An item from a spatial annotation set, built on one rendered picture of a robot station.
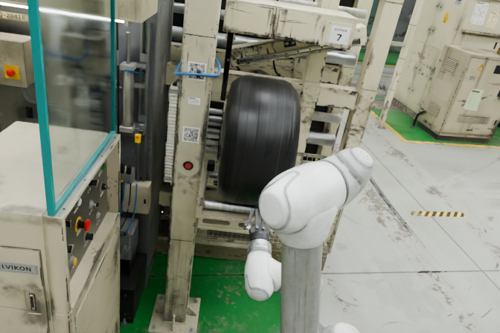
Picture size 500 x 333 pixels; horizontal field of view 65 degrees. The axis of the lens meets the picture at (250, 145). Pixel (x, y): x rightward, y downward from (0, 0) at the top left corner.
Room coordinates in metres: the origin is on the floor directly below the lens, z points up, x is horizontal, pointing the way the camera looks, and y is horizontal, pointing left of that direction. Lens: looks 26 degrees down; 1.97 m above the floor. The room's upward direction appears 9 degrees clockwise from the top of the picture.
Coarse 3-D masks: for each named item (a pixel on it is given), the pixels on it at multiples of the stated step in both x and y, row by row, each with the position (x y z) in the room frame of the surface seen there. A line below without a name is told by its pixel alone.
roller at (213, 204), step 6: (210, 204) 1.52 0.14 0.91; (216, 204) 1.52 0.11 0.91; (222, 204) 1.52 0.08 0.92; (228, 204) 1.53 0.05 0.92; (234, 204) 1.53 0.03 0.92; (240, 204) 1.54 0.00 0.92; (246, 204) 1.55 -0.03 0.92; (228, 210) 1.52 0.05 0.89; (234, 210) 1.52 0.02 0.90; (240, 210) 1.52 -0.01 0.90; (246, 210) 1.53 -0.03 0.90
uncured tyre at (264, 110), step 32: (256, 96) 1.55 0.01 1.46; (288, 96) 1.58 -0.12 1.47; (224, 128) 1.50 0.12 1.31; (256, 128) 1.44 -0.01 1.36; (288, 128) 1.46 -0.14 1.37; (224, 160) 1.41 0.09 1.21; (256, 160) 1.39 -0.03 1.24; (288, 160) 1.41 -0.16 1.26; (224, 192) 1.44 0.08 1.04; (256, 192) 1.41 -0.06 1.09
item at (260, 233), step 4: (260, 224) 1.26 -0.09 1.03; (252, 228) 1.24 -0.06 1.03; (260, 228) 1.25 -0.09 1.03; (268, 228) 1.25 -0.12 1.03; (252, 232) 1.22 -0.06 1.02; (256, 232) 1.20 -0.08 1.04; (260, 232) 1.20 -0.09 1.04; (264, 232) 1.21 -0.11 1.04; (268, 232) 1.24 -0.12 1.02; (252, 236) 1.19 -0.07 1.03; (256, 236) 1.18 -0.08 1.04; (260, 236) 1.18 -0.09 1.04; (264, 236) 1.19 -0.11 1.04; (268, 236) 1.20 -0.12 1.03; (268, 240) 1.19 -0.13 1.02
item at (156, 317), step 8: (160, 296) 1.74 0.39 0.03; (160, 304) 1.69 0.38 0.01; (192, 304) 1.73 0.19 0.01; (152, 320) 1.57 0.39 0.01; (160, 320) 1.58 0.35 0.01; (192, 320) 1.62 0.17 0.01; (152, 328) 1.52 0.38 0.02; (160, 328) 1.53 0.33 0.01; (168, 328) 1.54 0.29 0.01; (176, 328) 1.55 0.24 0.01; (184, 328) 1.56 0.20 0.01; (192, 328) 1.55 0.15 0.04
